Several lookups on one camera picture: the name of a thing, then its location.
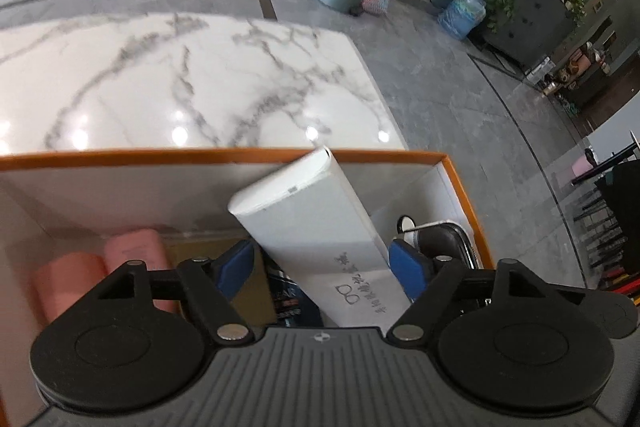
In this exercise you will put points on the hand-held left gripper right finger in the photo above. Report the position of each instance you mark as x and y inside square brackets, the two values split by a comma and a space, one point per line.
[407, 268]

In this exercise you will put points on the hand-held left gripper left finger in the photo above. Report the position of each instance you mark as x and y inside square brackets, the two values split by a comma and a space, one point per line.
[235, 268]

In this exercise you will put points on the long white box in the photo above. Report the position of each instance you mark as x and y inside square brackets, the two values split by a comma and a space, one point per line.
[320, 227]

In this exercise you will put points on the orange storage box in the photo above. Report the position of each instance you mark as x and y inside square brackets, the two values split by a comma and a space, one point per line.
[150, 187]

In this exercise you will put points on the black rounded object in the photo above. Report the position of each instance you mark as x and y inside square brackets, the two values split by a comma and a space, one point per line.
[442, 244]

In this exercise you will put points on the cluttered dark shelf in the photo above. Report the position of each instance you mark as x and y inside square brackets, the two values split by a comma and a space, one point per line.
[585, 77]

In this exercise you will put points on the blue water jug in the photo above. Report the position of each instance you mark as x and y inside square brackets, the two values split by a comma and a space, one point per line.
[462, 12]

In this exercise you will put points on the dark grey cabinet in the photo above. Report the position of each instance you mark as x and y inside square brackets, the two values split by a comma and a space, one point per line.
[540, 24]

